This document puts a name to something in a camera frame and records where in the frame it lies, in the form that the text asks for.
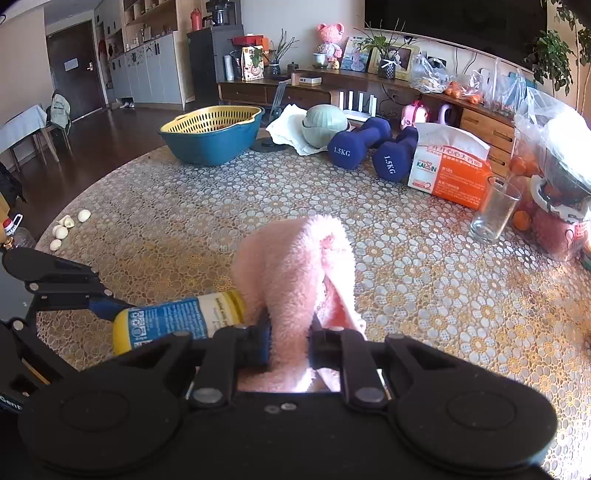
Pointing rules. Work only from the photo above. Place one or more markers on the dark wooden door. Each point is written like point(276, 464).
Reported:
point(76, 69)

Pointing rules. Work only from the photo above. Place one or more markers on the oil bottle with red cap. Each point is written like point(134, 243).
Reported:
point(16, 236)

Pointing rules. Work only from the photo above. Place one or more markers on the yellow strainer basket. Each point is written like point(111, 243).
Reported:
point(210, 117)

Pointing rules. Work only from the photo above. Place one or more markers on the pink fluffy towel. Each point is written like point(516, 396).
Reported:
point(286, 267)

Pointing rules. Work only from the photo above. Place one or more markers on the garlic clove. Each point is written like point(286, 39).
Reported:
point(55, 244)
point(60, 231)
point(66, 221)
point(84, 215)

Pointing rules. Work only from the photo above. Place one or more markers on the white flat box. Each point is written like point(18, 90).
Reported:
point(310, 81)

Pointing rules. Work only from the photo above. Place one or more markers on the pink toy kettle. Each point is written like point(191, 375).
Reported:
point(413, 115)

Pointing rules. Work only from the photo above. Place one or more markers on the pile of oranges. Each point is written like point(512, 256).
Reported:
point(461, 92)

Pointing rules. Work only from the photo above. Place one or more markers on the television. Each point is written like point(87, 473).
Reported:
point(452, 23)

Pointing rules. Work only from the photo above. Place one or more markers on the clear plastic bag with blue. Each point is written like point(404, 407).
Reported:
point(505, 92)

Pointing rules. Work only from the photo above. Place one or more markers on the picture frame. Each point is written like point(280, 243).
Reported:
point(406, 57)

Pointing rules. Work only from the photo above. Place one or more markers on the coffee machine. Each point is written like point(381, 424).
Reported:
point(220, 13)

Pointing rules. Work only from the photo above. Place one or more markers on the pink toy figure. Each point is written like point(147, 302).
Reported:
point(330, 39)

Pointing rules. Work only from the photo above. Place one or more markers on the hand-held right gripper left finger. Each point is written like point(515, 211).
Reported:
point(262, 344)

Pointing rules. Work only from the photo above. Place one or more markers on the blue dumbbell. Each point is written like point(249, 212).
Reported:
point(351, 143)
point(392, 159)

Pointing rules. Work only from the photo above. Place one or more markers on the small green pot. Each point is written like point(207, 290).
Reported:
point(320, 61)

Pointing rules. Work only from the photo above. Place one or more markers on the table with white cloth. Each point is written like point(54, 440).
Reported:
point(21, 127)

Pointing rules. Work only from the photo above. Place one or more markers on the wooden chair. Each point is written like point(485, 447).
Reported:
point(60, 115)

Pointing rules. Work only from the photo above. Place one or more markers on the black cabinet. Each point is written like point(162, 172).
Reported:
point(207, 64)

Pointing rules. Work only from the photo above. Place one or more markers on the vase with twigs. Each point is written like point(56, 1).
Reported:
point(274, 68)

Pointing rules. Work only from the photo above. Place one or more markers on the green bowl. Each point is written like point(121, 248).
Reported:
point(323, 122)

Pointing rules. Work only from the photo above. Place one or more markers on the blue basin yellow strainer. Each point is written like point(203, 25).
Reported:
point(212, 145)

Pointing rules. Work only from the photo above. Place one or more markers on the potted plant in black pot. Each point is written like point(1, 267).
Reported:
point(387, 68)

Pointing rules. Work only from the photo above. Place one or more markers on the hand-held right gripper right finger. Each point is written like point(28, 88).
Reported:
point(316, 344)

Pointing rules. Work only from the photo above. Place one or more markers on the clear drinking glass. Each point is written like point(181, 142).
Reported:
point(494, 212)

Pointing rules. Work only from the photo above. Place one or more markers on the white and orange bag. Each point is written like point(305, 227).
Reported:
point(455, 170)

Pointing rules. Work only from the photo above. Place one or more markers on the yellow bottle with blue label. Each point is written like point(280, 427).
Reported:
point(171, 318)

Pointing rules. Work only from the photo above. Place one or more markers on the white cloth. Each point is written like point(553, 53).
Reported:
point(286, 129)

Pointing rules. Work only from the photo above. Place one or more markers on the tall green houseplant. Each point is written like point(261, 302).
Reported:
point(551, 55)

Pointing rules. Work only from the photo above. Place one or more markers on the grey wall cabinets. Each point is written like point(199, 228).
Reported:
point(147, 74)

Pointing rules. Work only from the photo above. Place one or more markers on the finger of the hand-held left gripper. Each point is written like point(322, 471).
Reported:
point(105, 307)
point(32, 347)

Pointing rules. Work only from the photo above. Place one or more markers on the clear plastic bag of oranges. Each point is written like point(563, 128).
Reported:
point(554, 152)

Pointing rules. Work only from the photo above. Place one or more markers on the white router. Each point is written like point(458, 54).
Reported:
point(358, 108)

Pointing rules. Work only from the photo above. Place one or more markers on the black bag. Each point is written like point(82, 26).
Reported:
point(9, 184)

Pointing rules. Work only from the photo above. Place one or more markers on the wooden sideboard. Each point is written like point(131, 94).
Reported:
point(295, 94)

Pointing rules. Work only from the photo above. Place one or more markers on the printed snack bag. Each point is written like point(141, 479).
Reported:
point(252, 64)

